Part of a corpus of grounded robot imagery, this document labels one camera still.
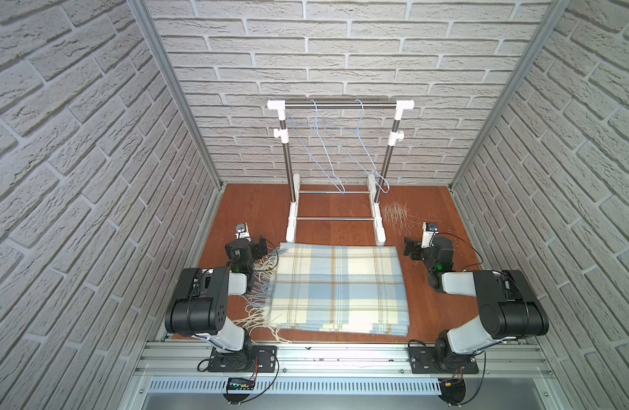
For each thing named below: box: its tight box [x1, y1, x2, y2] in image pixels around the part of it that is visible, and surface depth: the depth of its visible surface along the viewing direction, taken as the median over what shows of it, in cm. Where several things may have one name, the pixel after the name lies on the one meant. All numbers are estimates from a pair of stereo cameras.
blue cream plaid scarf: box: [234, 242, 411, 343], surface depth 86 cm
